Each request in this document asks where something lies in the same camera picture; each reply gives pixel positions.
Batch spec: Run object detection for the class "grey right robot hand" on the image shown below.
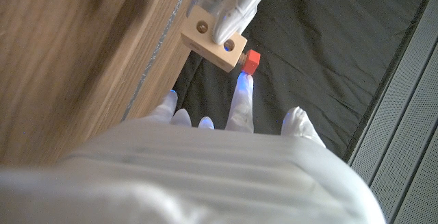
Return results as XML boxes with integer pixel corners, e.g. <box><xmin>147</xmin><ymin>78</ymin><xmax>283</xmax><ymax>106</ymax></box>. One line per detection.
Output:
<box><xmin>0</xmin><ymin>72</ymin><xmax>387</xmax><ymax>224</ymax></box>

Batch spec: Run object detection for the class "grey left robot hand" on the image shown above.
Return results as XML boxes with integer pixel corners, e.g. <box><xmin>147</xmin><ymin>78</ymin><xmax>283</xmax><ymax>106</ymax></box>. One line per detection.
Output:
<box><xmin>186</xmin><ymin>0</ymin><xmax>282</xmax><ymax>46</ymax></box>

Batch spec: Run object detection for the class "wooden block with holes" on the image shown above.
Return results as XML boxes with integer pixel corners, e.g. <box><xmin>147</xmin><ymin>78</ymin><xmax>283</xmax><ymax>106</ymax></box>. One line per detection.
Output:
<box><xmin>180</xmin><ymin>4</ymin><xmax>248</xmax><ymax>73</ymax></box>

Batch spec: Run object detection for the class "red-headed wooden screw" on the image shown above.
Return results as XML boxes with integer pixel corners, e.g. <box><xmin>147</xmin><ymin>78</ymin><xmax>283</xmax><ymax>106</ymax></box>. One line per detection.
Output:
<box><xmin>238</xmin><ymin>49</ymin><xmax>261</xmax><ymax>75</ymax></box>

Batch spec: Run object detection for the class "black curtain backdrop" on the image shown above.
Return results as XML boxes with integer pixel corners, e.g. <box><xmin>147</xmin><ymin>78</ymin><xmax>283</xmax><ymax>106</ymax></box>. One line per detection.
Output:
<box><xmin>170</xmin><ymin>0</ymin><xmax>434</xmax><ymax>160</ymax></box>

